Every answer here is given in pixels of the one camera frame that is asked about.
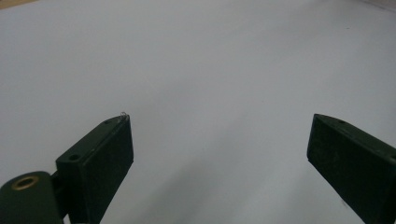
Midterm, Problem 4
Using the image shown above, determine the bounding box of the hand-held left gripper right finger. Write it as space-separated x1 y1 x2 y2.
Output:
307 113 396 224

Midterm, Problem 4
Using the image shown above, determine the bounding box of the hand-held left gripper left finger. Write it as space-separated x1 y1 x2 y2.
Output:
55 113 134 224

